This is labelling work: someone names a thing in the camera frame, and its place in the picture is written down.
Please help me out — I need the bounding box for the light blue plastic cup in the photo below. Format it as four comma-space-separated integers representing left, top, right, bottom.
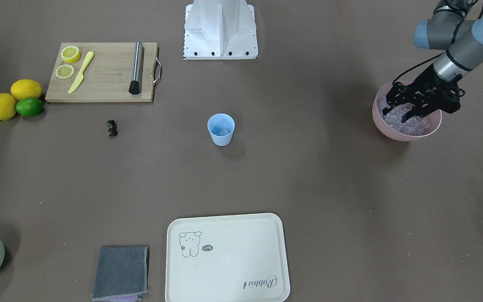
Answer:
207, 113, 235, 146

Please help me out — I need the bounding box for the yellow lemon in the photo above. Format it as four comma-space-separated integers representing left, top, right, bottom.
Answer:
0, 93, 18, 122
11, 79, 43, 101

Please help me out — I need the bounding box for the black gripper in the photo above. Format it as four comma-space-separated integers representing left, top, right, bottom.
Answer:
382, 65, 462, 123

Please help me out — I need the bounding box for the yellow plastic knife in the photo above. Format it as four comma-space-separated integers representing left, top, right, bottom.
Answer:
68, 51, 95, 94

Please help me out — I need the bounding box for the pile of ice cubes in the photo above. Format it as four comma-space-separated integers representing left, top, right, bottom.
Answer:
376, 95, 431, 136

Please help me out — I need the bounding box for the steel muddler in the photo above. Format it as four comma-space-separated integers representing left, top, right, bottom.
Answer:
128, 42, 144, 94

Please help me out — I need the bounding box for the lemon slice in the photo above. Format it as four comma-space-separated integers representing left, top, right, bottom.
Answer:
55, 64, 75, 80
60, 45, 81, 64

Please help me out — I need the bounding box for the wooden cutting board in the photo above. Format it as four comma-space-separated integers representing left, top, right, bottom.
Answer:
45, 42, 161, 103

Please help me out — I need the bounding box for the cream rabbit tray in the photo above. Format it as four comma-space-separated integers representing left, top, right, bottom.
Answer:
165, 213, 291, 302

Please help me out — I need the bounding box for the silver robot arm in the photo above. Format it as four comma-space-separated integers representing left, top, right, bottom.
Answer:
381, 0, 483, 122

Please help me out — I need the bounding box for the green lime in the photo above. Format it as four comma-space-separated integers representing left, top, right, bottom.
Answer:
15, 97, 44, 117

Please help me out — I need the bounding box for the grey folded cloth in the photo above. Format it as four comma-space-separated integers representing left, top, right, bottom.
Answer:
91, 245, 149, 302

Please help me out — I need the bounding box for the pink bowl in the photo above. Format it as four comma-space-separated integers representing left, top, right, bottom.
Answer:
372, 83, 442, 141

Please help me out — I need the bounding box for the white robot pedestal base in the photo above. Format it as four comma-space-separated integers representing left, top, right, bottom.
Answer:
183, 0, 259, 60

